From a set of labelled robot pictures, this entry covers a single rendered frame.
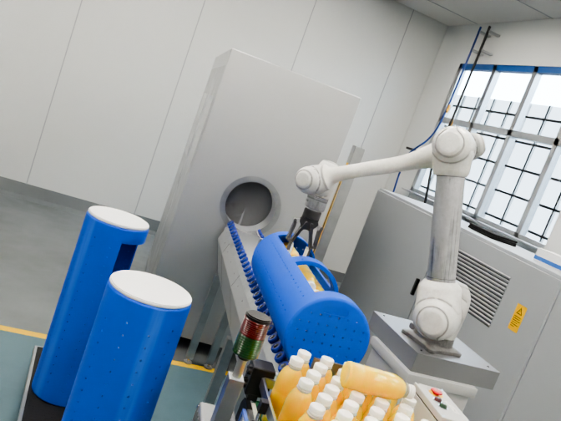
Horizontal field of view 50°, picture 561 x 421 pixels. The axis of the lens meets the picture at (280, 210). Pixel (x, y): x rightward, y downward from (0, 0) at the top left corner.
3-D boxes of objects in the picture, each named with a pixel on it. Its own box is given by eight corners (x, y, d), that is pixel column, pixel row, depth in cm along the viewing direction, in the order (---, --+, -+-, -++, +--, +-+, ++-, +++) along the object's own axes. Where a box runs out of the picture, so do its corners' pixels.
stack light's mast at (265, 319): (247, 373, 147) (270, 313, 145) (250, 386, 141) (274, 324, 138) (222, 367, 145) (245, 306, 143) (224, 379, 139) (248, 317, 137)
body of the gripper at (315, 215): (320, 210, 259) (313, 230, 260) (302, 204, 257) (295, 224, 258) (325, 214, 252) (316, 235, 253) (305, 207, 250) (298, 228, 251)
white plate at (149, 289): (207, 300, 208) (206, 303, 208) (146, 266, 218) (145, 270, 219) (159, 311, 182) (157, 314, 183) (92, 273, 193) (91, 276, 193)
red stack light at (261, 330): (263, 332, 145) (268, 317, 145) (266, 343, 139) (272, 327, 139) (238, 325, 144) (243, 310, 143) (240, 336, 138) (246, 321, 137)
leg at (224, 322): (211, 367, 405) (243, 281, 396) (212, 371, 399) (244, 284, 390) (203, 364, 403) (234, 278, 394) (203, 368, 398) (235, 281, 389)
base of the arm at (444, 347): (425, 331, 255) (430, 319, 254) (462, 357, 236) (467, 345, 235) (393, 326, 245) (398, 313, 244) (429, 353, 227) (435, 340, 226)
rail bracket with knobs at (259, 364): (267, 393, 187) (278, 363, 185) (270, 405, 180) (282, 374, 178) (236, 386, 185) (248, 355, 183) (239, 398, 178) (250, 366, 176)
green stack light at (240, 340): (255, 351, 146) (262, 332, 145) (259, 362, 140) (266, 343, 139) (230, 344, 145) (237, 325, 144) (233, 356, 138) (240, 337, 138)
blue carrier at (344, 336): (302, 296, 284) (319, 238, 280) (356, 387, 200) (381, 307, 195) (244, 283, 278) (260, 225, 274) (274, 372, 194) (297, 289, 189)
